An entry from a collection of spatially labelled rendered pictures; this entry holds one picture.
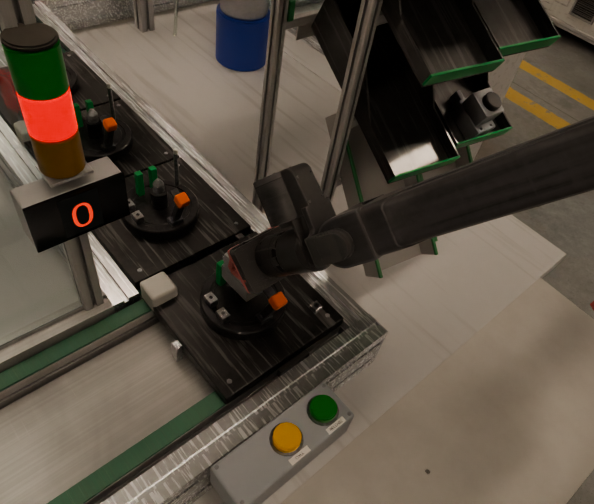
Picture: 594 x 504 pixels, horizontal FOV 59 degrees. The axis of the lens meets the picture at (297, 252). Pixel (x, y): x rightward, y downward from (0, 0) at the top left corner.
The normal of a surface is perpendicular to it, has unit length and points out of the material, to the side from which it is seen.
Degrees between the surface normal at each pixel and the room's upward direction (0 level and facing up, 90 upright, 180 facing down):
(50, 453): 0
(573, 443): 0
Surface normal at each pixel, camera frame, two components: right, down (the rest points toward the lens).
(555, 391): 0.14, -0.66
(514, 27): 0.33, -0.31
